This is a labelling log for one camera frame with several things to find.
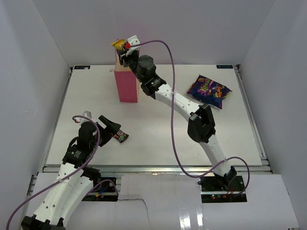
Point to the brown M&M's chocolate packet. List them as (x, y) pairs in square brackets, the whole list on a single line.
[(120, 136)]

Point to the black corner label right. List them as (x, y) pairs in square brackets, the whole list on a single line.
[(224, 66)]

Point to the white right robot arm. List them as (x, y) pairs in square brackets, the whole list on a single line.
[(201, 124)]

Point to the purple nut snack bag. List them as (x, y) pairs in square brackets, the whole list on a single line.
[(208, 91)]

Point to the black corner label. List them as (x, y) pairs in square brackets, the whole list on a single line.
[(224, 66), (78, 67)]

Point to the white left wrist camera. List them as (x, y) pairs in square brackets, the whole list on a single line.
[(86, 116)]

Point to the aluminium table edge rail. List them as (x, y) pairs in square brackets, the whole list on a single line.
[(169, 169)]

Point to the yellow M&M's peanut packet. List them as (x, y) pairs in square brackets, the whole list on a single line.
[(119, 44)]

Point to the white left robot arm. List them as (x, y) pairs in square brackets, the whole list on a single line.
[(75, 179)]

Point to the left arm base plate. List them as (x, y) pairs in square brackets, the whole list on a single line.
[(105, 192)]

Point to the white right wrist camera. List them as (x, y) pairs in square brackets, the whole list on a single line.
[(132, 45)]

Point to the pink paper gift bag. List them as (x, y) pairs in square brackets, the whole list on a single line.
[(127, 84)]

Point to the black corner label left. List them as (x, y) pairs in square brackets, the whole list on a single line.
[(78, 67)]

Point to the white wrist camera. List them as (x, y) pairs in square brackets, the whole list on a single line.
[(132, 45), (86, 116)]

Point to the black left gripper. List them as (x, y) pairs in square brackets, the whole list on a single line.
[(111, 128)]

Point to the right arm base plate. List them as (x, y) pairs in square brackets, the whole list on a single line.
[(213, 193)]

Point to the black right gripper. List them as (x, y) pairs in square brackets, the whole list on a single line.
[(124, 58)]

